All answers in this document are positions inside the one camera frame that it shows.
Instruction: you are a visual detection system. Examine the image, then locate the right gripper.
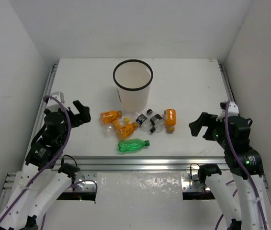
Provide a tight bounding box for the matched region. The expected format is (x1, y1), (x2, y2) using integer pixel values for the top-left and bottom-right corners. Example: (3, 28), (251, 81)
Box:
(189, 111), (231, 148)

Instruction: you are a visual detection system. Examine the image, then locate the orange juice bottle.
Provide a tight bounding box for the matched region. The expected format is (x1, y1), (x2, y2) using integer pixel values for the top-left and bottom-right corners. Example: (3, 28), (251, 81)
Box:
(100, 111), (123, 125)
(116, 122), (139, 140)
(164, 109), (176, 133)

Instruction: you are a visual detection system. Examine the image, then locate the clear bottle black label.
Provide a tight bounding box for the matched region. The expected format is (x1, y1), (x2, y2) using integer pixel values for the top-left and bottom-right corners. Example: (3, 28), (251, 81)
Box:
(150, 114), (165, 133)

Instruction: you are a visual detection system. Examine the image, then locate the clear bottle blue label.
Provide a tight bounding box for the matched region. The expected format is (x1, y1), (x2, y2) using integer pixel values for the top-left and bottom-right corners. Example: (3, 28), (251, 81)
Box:
(135, 112), (152, 132)

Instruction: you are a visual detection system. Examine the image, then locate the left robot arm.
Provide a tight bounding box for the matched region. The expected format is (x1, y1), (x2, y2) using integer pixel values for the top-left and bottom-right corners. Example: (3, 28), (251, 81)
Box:
(0, 94), (91, 230)

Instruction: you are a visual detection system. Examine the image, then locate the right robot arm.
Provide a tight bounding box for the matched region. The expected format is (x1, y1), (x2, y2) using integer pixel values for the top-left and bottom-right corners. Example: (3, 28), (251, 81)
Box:
(189, 100), (270, 230)

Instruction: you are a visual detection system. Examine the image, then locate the white bin with black rim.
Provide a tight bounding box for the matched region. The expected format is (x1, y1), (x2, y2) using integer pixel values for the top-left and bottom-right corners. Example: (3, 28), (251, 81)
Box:
(113, 59), (154, 113)

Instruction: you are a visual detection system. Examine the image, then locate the clear bottle yellow cap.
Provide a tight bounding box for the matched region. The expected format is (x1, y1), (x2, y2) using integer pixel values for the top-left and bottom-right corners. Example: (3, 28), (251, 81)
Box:
(103, 117), (130, 138)

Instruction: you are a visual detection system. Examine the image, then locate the green plastic bottle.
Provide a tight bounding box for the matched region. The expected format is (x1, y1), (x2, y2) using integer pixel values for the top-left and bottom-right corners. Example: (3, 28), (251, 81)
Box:
(118, 138), (150, 153)

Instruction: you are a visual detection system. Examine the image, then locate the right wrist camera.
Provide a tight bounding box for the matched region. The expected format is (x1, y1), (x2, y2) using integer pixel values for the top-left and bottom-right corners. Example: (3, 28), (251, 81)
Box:
(216, 104), (239, 121)

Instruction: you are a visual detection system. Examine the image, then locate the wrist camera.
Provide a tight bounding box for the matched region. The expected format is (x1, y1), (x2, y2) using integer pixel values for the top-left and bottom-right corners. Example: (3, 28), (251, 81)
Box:
(46, 97), (65, 112)
(216, 104), (239, 121)

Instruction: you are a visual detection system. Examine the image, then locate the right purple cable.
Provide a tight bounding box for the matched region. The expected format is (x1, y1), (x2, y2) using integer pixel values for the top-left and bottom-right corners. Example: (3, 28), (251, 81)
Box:
(215, 100), (268, 230)

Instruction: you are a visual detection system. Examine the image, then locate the purple cable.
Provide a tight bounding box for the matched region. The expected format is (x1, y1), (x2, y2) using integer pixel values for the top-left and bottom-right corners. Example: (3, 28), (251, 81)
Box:
(215, 100), (268, 230)
(0, 95), (95, 230)

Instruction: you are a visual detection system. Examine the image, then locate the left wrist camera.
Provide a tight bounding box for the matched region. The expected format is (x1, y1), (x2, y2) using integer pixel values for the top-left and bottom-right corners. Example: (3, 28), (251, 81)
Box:
(46, 97), (65, 112)

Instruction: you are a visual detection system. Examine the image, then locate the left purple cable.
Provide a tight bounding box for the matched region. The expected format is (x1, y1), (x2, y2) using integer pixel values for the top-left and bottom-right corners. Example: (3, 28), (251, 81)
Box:
(0, 95), (95, 230)

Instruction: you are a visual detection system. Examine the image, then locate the left aluminium side rail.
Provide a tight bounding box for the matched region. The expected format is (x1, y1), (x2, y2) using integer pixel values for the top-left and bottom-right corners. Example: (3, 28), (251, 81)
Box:
(25, 62), (59, 159)

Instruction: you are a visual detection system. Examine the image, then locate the aluminium side rail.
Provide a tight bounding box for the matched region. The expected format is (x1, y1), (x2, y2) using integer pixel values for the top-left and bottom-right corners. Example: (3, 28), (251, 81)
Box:
(25, 62), (59, 159)
(216, 61), (269, 190)

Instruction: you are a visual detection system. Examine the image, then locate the right aluminium side rail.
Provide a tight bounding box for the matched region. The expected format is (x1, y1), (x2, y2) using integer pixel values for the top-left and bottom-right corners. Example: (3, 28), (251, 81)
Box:
(216, 61), (269, 190)

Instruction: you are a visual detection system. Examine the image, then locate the aluminium front rail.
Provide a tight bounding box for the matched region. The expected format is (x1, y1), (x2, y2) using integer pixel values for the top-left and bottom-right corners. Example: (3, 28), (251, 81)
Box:
(24, 156), (232, 172)

